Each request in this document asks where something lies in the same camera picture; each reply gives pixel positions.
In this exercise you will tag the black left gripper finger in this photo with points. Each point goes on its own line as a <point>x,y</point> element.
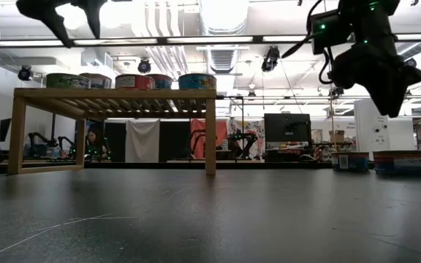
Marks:
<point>93,11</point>
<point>42,9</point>

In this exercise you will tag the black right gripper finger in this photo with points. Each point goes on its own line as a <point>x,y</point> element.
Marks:
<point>391,104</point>

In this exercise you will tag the gold lid can marked eight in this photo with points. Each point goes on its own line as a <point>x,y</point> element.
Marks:
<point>349,161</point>

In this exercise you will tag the green label tuna can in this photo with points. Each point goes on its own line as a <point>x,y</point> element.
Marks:
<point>66,81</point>

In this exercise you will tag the gold lid can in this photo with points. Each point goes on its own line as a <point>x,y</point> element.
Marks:
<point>163,81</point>

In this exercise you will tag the silver lid blue can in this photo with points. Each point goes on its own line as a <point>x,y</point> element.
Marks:
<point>197,81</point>

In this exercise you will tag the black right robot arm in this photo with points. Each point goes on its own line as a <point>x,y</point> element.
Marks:
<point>371,18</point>

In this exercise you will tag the background black robot arm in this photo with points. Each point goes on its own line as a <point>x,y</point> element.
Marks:
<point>243,140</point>
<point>42,140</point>
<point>197,140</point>

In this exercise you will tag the wooden slatted shelf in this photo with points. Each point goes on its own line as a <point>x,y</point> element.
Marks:
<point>86,92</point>

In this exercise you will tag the white cabinet machine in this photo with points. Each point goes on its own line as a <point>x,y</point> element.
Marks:
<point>375,131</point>

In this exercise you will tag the blue red label can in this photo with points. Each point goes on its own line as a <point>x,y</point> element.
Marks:
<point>400,162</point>

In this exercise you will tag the cardboard box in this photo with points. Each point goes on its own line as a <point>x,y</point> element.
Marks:
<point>338,137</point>

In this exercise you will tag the black ceiling spotlight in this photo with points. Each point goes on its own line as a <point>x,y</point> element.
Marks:
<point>144,66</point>
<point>25,73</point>

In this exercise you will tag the black screen panel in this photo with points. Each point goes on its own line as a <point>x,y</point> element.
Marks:
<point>287,128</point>

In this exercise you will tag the black monitor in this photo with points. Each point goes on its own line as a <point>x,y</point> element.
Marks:
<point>1,129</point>

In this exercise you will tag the floral patterned cloth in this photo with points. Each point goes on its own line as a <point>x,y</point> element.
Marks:
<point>258,126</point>

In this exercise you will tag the ceiling air vent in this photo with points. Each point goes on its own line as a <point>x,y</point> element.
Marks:
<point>222,60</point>

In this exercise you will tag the white hanging cloth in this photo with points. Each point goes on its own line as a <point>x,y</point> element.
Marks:
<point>142,140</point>

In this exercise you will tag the orange hanging cloth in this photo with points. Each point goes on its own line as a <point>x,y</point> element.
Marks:
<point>219,128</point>

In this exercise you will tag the black table mat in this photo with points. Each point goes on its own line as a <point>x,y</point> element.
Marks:
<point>123,219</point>

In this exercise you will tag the black ceiling camera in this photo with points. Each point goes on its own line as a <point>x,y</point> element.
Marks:
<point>270,58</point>

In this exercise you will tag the long ceiling light rail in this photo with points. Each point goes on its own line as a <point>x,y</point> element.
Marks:
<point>214,39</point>

